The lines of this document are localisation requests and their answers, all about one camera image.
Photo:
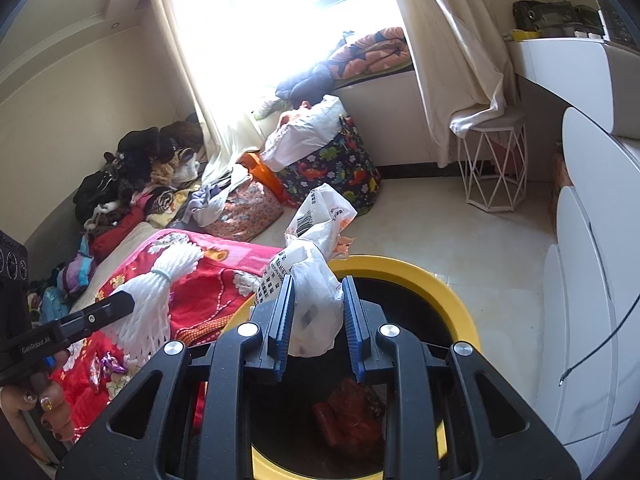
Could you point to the white dressing table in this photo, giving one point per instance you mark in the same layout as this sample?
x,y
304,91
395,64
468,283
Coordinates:
x,y
560,60

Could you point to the person's left hand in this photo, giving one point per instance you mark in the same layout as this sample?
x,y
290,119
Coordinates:
x,y
50,410

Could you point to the red floral blanket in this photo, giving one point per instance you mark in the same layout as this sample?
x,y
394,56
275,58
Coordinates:
x,y
210,280

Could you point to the cream curtain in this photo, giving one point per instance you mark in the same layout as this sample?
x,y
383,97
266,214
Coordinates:
x,y
450,60
175,35

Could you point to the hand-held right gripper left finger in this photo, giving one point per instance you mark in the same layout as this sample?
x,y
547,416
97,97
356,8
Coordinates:
x,y
280,320

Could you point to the yellow box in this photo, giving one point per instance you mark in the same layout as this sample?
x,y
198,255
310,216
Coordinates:
x,y
522,35

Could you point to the orange star print quilt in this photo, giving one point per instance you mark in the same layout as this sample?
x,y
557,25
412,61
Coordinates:
x,y
370,52

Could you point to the dark red folded garment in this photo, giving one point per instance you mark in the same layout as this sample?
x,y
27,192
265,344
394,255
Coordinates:
x,y
112,240

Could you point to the pink floral fabric bag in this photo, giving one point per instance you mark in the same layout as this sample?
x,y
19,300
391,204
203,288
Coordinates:
x,y
245,210

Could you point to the bright orange bag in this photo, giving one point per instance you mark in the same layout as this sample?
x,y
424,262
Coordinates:
x,y
262,172

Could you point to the yellow rimmed black bin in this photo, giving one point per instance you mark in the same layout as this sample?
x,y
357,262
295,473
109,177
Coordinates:
x,y
450,300

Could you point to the purple striped garment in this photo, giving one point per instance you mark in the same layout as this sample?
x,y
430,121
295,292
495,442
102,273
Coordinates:
x,y
80,272

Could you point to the pile of dark clothes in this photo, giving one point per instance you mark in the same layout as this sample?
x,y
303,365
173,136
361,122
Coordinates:
x,y
140,145

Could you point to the white plastic liner bag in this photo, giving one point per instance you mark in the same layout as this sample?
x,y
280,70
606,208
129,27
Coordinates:
x,y
310,135

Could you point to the dark camouflage bag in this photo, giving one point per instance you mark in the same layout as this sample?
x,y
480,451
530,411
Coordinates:
x,y
550,15

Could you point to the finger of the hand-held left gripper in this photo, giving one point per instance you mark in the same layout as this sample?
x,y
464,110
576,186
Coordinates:
x,y
100,315

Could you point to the dark puffer jacket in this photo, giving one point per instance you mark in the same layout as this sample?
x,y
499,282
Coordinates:
x,y
305,85

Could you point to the red plastic wrapper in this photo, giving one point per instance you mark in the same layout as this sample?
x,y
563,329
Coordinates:
x,y
350,410

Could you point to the dinosaur print fabric basket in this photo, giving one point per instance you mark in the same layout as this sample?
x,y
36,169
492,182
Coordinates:
x,y
340,175

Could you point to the white foam fruit net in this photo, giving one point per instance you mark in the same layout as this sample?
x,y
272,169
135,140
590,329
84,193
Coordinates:
x,y
150,320

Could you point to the pale lavender shirt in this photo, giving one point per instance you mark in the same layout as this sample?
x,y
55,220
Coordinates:
x,y
210,205

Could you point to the pale crumpled cloth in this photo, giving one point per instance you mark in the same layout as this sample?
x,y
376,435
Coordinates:
x,y
267,107

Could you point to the white printed plastic bag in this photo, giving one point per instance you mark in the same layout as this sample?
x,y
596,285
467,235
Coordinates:
x,y
310,260

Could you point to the grey bed headboard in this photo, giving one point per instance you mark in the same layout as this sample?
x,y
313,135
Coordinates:
x,y
55,220

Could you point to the white drawer cabinet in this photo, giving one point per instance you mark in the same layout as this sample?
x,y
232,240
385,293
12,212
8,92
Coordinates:
x,y
590,170

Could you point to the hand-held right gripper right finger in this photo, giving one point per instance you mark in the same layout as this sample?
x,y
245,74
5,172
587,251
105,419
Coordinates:
x,y
352,325

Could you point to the light blue garment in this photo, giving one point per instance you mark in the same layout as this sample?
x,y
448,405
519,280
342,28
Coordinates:
x,y
52,305

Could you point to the beige bed sheet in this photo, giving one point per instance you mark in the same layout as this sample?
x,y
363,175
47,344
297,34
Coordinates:
x,y
125,250

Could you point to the pale orange plastic bag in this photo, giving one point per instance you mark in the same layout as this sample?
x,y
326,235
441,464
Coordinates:
x,y
292,117

